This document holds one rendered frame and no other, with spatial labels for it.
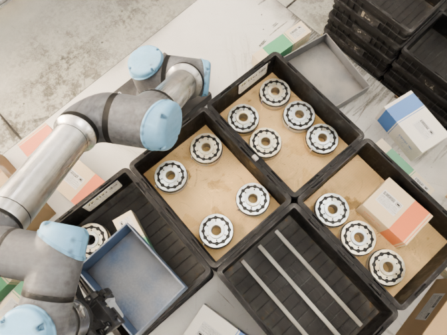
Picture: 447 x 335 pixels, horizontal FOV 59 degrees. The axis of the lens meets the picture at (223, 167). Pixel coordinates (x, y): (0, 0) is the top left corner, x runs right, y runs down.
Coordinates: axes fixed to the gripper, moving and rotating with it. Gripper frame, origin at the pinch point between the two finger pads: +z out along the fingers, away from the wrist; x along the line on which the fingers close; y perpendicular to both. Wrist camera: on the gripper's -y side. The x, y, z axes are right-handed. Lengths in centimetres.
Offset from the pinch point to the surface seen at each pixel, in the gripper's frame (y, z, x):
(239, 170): -9, 33, 46
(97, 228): -23.5, 26.4, 2.3
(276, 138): -8, 32, 62
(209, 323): 19.0, 33.7, 8.3
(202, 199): -9.5, 31.8, 31.3
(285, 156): -2, 34, 60
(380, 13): -25, 67, 143
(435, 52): 2, 89, 161
